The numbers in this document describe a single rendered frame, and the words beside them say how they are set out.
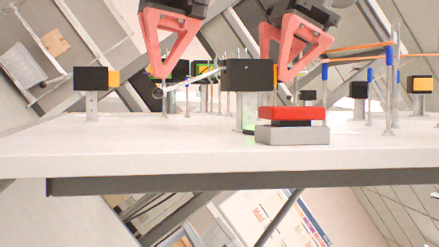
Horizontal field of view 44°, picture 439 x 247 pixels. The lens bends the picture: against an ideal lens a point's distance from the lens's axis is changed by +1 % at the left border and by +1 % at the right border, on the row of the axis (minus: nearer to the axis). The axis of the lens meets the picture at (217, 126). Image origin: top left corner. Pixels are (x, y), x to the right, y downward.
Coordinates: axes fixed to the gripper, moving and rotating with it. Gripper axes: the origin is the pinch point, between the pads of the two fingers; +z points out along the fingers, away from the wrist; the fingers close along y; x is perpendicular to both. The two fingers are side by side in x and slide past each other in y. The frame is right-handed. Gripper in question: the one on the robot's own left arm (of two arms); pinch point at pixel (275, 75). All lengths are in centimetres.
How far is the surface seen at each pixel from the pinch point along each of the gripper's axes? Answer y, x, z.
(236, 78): -2.4, 5.4, 3.0
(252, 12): 102, -24, -37
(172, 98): 75, -5, 2
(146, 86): 104, -3, -1
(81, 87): 36.0, 19.1, 10.4
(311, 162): -24.0, 3.4, 10.3
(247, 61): -2.4, 5.0, 0.5
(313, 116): -20.6, 3.2, 6.2
